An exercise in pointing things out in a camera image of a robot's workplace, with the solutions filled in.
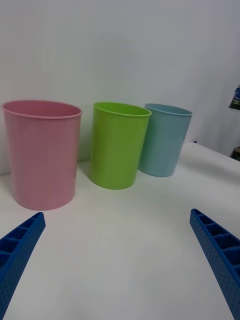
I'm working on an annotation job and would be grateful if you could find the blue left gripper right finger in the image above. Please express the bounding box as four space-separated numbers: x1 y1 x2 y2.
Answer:
189 208 240 320

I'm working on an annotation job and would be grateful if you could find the pale blue plastic waste bin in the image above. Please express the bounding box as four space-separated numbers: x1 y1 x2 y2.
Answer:
137 103 193 178

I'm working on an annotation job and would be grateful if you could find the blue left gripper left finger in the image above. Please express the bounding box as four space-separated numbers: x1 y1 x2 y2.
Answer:
0 211 47 319

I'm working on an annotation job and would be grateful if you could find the green plastic waste bin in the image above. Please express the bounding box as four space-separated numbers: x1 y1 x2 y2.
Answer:
89 101 152 190

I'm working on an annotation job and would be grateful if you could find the pink plastic waste bin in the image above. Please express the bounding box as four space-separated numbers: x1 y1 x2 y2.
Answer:
0 99 83 211

